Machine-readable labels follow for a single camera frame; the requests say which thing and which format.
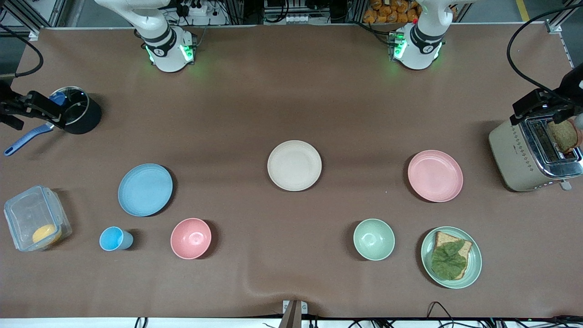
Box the pink plate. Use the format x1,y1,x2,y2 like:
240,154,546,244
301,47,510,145
407,149,464,203

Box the blue plate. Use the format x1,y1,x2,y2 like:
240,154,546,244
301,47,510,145
118,163,174,217

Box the glass lid blue knob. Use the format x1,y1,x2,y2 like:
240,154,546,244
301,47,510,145
43,87,89,127

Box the brown bread slice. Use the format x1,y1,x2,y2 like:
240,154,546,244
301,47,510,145
432,231,473,280
547,118,583,154

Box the beige chrome toaster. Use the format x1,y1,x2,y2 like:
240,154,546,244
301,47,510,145
489,114,583,192

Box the clear plastic food container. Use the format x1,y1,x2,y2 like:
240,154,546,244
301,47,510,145
4,185,72,252

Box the orange round food piece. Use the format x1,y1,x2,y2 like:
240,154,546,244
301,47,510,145
32,224,62,246

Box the blue cup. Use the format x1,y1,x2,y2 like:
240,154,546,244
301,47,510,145
99,226,134,251

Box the green plate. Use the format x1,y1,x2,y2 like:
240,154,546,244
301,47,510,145
420,226,482,289

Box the green lettuce leaf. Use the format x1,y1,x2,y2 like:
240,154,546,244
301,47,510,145
431,240,468,280

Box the orange snack packets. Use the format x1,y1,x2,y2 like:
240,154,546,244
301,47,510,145
363,0,419,24

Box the pink bowl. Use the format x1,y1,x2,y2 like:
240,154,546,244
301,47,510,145
170,218,212,260

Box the green bowl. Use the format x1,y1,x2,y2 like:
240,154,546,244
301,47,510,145
353,219,395,261

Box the brown table mat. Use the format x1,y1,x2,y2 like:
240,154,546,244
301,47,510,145
0,24,583,319

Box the beige plate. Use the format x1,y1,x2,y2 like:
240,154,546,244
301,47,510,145
267,140,322,192

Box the black pot blue handle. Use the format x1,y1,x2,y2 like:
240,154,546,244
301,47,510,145
4,86,103,157

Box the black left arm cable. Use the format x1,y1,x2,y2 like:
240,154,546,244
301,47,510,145
506,4,583,108

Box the aluminium frame profile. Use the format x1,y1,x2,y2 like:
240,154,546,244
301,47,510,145
547,0,583,35
0,0,69,39

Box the black looped cable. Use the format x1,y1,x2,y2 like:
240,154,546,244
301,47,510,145
426,301,457,320

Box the metal bracket with post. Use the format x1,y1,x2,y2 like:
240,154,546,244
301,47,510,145
281,299,308,328

